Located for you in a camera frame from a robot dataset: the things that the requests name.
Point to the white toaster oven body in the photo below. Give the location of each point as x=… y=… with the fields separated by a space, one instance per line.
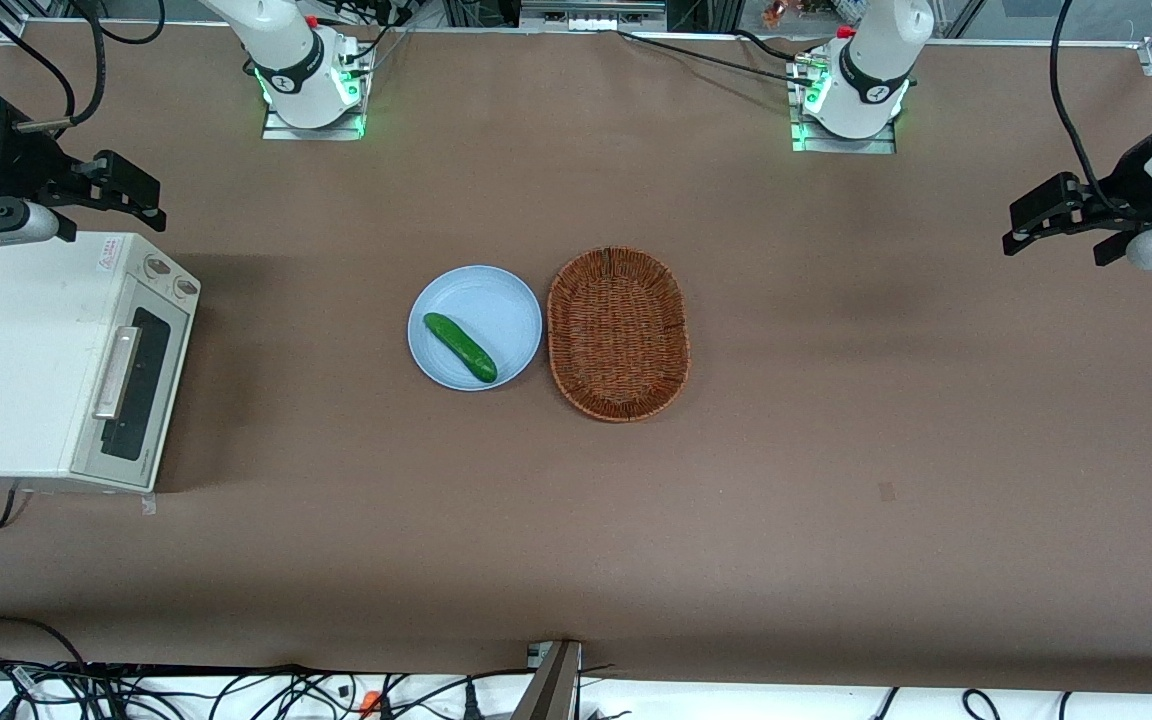
x=26 y=340

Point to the round oven knob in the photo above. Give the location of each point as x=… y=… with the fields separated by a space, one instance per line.
x=186 y=288
x=154 y=266

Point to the red sticker on oven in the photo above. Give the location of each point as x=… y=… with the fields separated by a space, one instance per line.
x=108 y=250

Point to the light blue round plate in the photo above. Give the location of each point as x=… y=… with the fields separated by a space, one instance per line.
x=496 y=310

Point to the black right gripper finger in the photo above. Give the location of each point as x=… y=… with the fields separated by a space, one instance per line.
x=131 y=178
x=106 y=197

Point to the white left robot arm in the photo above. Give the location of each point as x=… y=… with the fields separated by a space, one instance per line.
x=871 y=70

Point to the oven door with glass window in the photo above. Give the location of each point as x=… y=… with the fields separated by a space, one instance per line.
x=161 y=400

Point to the clear tape piece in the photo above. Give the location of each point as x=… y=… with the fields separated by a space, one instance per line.
x=148 y=505

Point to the grey power strip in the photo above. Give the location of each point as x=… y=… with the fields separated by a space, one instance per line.
x=591 y=15

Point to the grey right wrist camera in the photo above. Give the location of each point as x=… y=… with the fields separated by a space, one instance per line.
x=6 y=224

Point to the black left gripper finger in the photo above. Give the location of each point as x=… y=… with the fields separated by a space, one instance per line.
x=1046 y=205
x=1112 y=248

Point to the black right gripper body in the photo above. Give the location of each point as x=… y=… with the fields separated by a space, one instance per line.
x=8 y=160

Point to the brown wicker basket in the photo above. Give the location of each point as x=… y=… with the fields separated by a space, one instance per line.
x=618 y=334

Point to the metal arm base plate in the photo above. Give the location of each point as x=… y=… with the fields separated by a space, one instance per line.
x=846 y=145
x=281 y=128

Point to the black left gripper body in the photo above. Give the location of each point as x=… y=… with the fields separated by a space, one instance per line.
x=1126 y=192

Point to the green cucumber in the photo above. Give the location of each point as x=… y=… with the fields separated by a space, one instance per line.
x=460 y=347

